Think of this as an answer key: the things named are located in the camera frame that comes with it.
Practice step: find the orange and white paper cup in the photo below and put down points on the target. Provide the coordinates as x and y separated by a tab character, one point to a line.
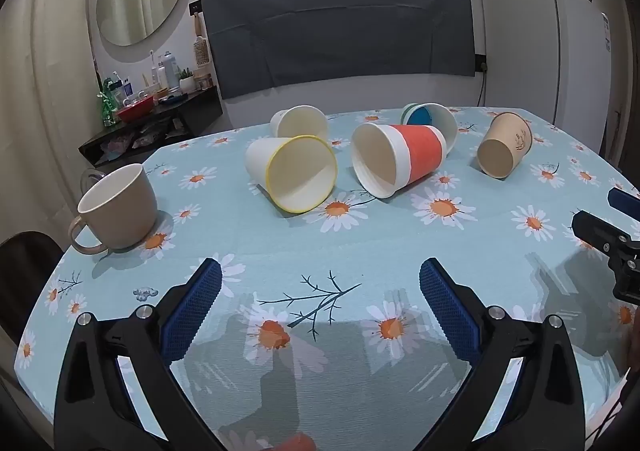
420	151

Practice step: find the brown kraft paper cup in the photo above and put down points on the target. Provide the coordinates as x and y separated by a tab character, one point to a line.
512	141

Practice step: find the beige ceramic mug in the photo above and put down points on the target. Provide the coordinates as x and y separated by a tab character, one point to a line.
125	211

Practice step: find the small potted plant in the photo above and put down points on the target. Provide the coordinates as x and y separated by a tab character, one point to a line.
185	80

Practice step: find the dark grey cloth cover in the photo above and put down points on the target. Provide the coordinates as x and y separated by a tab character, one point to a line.
340	21

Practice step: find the black side shelf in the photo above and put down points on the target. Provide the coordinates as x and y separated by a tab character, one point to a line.
197	113

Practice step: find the white bottle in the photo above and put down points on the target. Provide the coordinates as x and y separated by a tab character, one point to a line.
169	71

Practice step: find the red bowl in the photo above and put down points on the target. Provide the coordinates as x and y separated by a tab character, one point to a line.
135	111

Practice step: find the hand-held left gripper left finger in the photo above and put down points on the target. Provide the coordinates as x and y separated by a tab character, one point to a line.
197	303

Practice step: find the white refrigerator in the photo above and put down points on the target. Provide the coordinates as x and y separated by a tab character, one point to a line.
520	46

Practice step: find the plain white paper cup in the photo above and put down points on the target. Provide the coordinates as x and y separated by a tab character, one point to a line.
300	123

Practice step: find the dark chair back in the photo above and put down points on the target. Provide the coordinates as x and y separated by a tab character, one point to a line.
27	276

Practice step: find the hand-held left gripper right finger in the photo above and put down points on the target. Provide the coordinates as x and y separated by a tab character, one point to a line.
445	303

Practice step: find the daisy print blue tablecloth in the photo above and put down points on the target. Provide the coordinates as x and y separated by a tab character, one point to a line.
320	251

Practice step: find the green bottle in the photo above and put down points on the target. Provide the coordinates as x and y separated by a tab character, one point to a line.
107	106

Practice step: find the wooden hairbrush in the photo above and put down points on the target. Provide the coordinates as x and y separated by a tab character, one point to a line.
201	51

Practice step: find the blue-lined white paper cup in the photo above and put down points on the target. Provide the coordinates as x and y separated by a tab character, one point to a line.
442	123

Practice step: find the beige curtain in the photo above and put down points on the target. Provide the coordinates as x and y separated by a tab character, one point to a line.
45	106

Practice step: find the yellow-rimmed white paper cup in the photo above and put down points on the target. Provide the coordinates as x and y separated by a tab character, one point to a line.
300	176

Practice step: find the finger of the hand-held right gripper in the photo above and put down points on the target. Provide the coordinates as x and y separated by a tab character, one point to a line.
597	231
625	202

